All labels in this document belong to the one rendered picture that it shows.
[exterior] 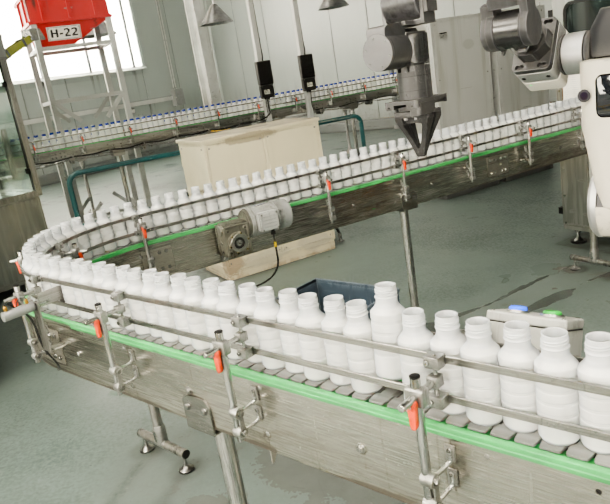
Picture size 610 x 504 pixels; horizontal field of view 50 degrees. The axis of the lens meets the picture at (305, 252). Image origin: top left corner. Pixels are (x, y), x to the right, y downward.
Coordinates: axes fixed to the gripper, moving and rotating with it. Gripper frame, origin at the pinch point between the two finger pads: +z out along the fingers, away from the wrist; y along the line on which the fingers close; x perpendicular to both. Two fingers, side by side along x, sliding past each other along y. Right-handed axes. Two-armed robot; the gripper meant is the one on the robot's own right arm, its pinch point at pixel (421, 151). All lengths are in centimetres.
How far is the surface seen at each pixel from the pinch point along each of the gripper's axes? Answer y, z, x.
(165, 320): 16, 35, -64
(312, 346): 16.5, 33.0, -17.2
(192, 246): -69, 47, -160
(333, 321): 15.4, 27.6, -12.1
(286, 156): -303, 46, -320
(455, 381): 16.0, 34.1, 12.0
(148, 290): 15, 28, -70
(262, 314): 16.4, 28.3, -29.4
